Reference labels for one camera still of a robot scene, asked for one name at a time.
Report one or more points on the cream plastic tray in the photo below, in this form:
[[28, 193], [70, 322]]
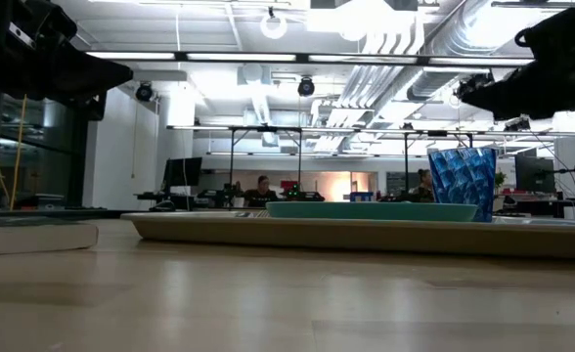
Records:
[[317, 239]]

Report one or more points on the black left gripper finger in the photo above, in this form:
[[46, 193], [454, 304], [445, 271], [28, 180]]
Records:
[[92, 73], [94, 107]]

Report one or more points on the dark office desk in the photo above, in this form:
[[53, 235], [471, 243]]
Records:
[[170, 197]]

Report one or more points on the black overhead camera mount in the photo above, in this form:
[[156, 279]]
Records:
[[473, 80]]

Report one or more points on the black background robot arms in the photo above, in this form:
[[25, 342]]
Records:
[[297, 194]]

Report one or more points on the blue box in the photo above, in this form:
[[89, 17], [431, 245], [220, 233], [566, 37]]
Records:
[[361, 197]]

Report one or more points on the black computer monitor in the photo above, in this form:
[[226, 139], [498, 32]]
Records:
[[182, 172], [534, 173]]

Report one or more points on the white flat board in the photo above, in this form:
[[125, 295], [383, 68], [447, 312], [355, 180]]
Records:
[[28, 237]]

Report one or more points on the green potted plant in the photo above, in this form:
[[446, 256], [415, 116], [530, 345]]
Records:
[[500, 178]]

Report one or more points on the black round ceiling fixture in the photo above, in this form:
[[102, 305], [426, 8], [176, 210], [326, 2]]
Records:
[[144, 92], [306, 87]]

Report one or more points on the black robot station frame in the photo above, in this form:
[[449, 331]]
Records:
[[265, 129], [436, 133]]

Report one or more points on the person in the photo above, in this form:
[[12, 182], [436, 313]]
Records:
[[263, 193], [424, 188]]

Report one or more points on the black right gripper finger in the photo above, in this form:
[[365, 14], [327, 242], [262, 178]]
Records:
[[522, 115], [537, 93]]

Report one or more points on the grey ribbed air duct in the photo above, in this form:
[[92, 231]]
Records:
[[429, 83]]

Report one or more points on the teal plate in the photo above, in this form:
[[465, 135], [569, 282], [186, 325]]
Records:
[[366, 211]]

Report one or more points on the black overhead light bar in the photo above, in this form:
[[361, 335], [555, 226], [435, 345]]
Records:
[[301, 57]]

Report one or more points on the black ceiling spotlight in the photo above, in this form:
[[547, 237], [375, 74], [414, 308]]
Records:
[[518, 125]]

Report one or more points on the blue faceted cup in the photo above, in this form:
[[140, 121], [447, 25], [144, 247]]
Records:
[[463, 181]]

